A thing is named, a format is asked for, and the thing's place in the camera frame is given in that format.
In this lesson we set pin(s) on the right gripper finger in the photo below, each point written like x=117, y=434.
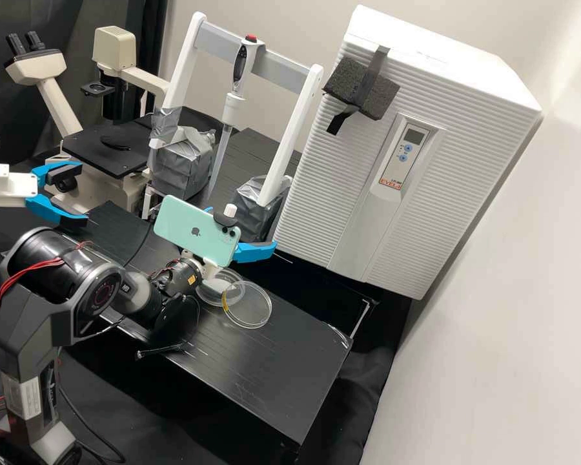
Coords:
x=254, y=252

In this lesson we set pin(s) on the petri dish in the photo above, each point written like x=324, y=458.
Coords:
x=213, y=288

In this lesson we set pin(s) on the cream microscope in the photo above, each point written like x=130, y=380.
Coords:
x=53, y=97

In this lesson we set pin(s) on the grey taped block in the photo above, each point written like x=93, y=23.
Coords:
x=254, y=213
x=179, y=164

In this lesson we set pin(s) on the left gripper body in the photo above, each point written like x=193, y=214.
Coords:
x=7, y=190

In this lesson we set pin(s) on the black platform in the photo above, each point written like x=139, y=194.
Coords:
x=244, y=155
x=252, y=368

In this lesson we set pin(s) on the petri dish lid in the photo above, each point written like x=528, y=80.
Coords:
x=252, y=310

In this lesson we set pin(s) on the white pipette stand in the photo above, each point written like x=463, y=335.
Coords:
x=290, y=145

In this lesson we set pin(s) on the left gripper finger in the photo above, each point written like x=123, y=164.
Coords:
x=53, y=213
x=60, y=173

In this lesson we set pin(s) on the white incubator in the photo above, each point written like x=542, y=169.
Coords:
x=440, y=43

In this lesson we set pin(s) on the pipette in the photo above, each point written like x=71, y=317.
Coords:
x=244, y=58

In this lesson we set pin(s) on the incubator door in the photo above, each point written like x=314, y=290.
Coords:
x=465, y=194

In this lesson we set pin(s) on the right wrist camera phone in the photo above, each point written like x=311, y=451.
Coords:
x=193, y=227

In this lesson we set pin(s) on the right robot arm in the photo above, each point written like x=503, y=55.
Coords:
x=38, y=310

